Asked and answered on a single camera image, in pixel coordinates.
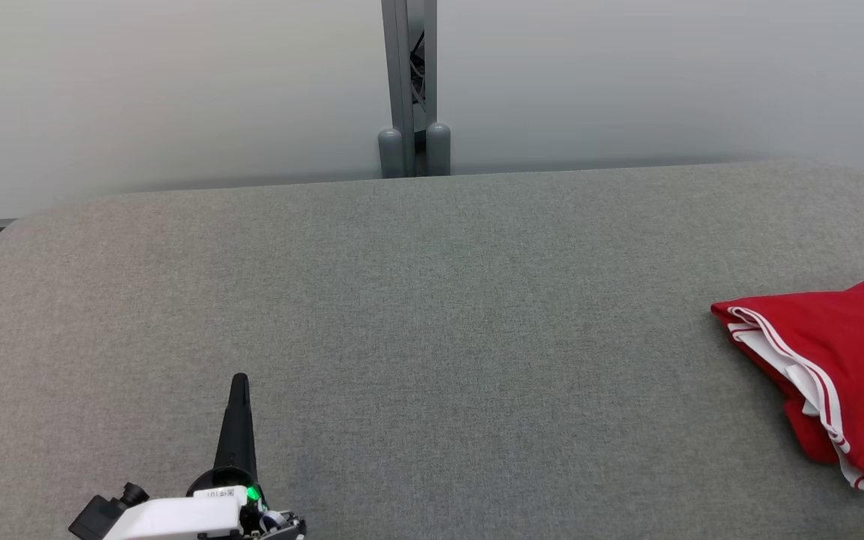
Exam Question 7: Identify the grey metal post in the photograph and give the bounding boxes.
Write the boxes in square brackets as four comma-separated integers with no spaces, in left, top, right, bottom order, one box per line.
[380,0,439,179]

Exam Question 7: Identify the grey rounded cylinder cap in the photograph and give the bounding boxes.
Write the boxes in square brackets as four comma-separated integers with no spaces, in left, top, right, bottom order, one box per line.
[424,122,452,177]
[377,127,406,180]

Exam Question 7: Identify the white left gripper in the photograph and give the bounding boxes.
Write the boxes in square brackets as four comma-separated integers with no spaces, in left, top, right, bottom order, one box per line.
[100,372,308,540]

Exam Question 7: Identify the red white polo shirt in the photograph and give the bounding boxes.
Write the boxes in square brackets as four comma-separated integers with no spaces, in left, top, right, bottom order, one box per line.
[710,275,864,498]

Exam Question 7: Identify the black cable inside post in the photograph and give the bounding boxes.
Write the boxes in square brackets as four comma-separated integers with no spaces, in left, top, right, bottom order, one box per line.
[409,30,428,106]

